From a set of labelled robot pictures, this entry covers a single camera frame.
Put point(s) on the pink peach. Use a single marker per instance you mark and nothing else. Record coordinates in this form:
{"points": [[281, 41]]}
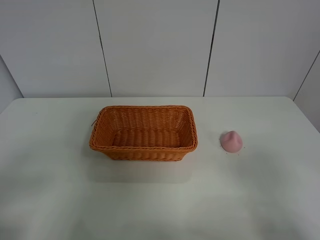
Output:
{"points": [[231, 142]]}

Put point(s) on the orange woven rectangular basket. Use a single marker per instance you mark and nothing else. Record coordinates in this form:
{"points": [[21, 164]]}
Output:
{"points": [[144, 133]]}

